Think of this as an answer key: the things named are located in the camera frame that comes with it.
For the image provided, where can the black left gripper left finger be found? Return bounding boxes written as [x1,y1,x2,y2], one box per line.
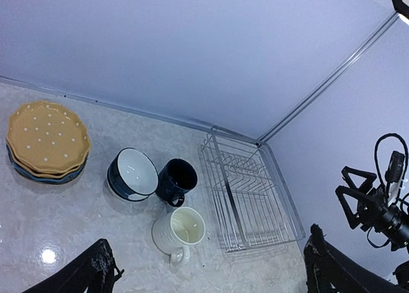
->
[25,239,124,293]

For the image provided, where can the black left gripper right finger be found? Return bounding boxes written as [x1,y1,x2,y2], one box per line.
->
[304,224,403,292]

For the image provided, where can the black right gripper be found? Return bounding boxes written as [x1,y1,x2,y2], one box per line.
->
[335,166,408,252]

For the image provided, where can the white ceramic mug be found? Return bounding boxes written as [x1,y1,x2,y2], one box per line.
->
[151,207,206,266]

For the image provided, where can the dark teal bowl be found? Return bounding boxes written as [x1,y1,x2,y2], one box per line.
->
[107,147,158,202]

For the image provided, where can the dark blue mug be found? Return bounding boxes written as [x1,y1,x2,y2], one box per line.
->
[155,158,198,207]

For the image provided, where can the yellow polka dot plate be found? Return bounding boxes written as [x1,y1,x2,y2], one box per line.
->
[6,141,88,179]
[6,100,91,173]

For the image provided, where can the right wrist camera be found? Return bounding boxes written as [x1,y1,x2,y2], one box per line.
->
[374,133,408,206]

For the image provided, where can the wire metal dish rack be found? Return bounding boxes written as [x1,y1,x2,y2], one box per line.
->
[199,126,305,253]

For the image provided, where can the right aluminium frame post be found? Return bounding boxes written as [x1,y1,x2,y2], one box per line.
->
[258,11,399,142]

